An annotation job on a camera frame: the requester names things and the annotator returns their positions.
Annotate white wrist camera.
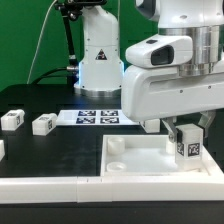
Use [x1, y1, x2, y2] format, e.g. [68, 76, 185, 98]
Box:
[125, 34, 193, 69]

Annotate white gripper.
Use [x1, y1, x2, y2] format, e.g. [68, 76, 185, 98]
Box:
[121, 61, 224, 143]

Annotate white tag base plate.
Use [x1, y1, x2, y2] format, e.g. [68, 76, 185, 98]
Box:
[56, 109, 136, 126]

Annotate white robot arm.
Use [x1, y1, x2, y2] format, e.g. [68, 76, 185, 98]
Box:
[76, 0, 224, 128]

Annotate white cable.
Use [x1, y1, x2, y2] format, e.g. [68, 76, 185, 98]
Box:
[26, 0, 58, 85]

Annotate white square tabletop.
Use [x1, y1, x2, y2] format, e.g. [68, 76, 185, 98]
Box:
[100, 135, 209, 176]

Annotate black camera stand pole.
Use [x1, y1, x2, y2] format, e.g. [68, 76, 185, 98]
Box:
[54, 0, 107, 66]

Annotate white L-shaped obstacle fence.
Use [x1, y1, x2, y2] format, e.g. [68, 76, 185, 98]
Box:
[0, 151, 224, 204]

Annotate black cables at base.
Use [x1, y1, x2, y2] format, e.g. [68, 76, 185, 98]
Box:
[31, 66, 80, 85]

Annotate white part at left edge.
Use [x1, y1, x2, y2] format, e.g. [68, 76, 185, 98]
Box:
[0, 140, 5, 162]

